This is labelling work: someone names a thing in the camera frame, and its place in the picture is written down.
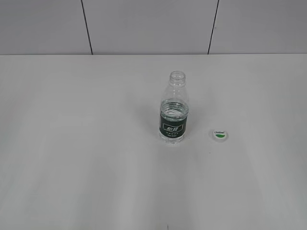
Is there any clear green-label water bottle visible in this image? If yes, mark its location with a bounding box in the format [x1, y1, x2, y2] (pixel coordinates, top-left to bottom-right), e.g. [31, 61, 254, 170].
[159, 70, 189, 144]

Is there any white green bottle cap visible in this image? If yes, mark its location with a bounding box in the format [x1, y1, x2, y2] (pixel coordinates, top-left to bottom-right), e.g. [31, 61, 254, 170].
[211, 129, 229, 143]

